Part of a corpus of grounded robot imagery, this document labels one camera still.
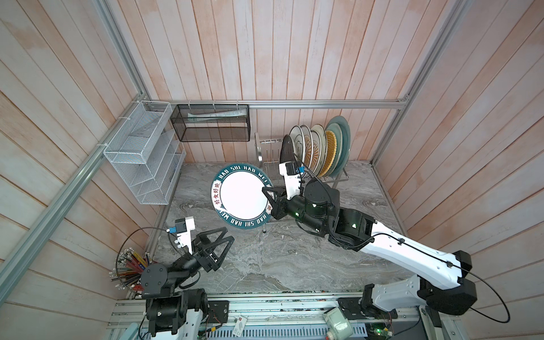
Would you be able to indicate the steel wire dish rack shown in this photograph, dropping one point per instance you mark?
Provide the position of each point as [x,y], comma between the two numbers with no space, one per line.
[306,198]

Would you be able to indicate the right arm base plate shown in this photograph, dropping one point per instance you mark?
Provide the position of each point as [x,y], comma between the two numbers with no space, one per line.
[355,308]

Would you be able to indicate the dark navy plate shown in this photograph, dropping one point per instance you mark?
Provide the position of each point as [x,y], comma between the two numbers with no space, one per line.
[287,152]

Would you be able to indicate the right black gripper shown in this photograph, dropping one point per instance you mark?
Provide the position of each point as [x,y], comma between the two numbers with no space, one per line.
[280,205]

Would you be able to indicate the orange sunburst plate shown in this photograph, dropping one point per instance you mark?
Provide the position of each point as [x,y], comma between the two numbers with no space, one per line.
[308,145]
[316,150]

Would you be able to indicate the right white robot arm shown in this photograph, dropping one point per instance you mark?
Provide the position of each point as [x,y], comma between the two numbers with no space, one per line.
[439,279]

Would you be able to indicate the grey green plate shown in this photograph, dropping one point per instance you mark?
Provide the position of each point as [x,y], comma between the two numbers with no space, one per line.
[344,154]

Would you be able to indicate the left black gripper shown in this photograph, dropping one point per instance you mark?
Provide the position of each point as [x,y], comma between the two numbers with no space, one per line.
[208,259]

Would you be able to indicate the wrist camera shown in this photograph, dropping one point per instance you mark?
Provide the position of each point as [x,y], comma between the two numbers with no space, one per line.
[292,175]
[182,232]

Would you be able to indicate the yellow woven plate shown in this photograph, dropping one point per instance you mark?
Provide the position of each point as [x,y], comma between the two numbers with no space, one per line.
[331,143]

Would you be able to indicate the black mesh wall basket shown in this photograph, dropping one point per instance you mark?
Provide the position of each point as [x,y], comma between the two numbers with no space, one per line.
[216,123]

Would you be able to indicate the white plate black clover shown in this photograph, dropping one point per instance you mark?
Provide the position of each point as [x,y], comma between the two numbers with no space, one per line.
[297,137]

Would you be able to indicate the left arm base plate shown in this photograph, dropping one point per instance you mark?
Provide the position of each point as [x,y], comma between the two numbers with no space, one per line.
[216,311]

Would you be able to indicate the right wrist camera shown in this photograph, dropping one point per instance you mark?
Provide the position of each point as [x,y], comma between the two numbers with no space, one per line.
[292,175]

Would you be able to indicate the white green device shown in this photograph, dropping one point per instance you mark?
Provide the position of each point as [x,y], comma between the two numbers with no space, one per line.
[339,328]

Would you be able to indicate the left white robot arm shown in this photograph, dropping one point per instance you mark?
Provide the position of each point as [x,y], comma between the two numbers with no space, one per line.
[175,309]

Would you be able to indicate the white wire wall shelf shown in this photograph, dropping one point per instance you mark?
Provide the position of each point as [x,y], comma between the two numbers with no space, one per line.
[146,155]

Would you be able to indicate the light teal flower plate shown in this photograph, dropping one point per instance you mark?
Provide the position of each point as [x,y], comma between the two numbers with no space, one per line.
[336,129]

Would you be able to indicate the red pencil holder cup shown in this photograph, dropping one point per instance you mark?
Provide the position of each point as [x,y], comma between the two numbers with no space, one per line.
[128,270]

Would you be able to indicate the cream floral plate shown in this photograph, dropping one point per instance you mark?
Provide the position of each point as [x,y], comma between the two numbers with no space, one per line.
[322,139]

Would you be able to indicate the green rim lettered plate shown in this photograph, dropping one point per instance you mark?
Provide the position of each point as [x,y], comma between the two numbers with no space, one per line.
[237,197]

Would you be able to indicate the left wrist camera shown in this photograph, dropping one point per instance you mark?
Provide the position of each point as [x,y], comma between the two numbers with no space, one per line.
[182,232]

